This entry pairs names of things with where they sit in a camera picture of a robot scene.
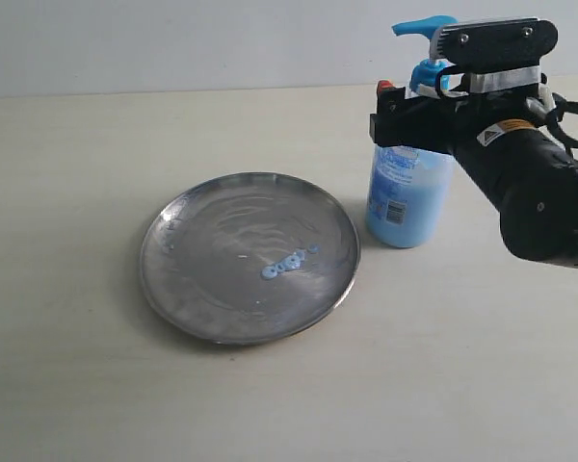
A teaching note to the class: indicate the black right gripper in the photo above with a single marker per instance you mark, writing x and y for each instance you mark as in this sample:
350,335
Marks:
436,121

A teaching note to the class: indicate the blue soap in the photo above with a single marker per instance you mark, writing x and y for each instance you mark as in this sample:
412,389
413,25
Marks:
291,262

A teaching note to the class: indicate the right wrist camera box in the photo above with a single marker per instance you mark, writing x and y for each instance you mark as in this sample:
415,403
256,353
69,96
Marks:
496,54

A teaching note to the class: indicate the round steel plate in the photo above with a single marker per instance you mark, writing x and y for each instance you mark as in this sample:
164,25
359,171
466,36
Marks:
201,258

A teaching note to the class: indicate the blue pump soap bottle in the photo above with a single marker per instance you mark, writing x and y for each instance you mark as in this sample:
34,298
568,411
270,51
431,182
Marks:
408,185

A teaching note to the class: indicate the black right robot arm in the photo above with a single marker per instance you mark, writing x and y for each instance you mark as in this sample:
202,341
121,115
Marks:
511,145

